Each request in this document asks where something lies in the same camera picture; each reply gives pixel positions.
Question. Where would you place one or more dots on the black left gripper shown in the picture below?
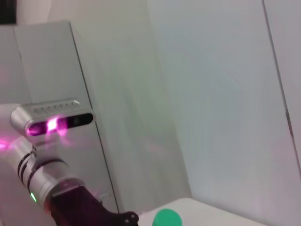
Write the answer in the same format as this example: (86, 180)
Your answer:
(77, 209)

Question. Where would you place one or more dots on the green-capped clear test tube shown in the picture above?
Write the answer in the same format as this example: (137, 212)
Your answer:
(167, 217)

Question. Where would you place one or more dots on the white cabinet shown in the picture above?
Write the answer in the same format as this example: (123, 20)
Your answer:
(47, 70)

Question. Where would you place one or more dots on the black panel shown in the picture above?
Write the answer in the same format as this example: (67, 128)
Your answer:
(7, 10)

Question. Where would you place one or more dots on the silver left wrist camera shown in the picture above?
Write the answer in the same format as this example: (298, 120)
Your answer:
(54, 108)

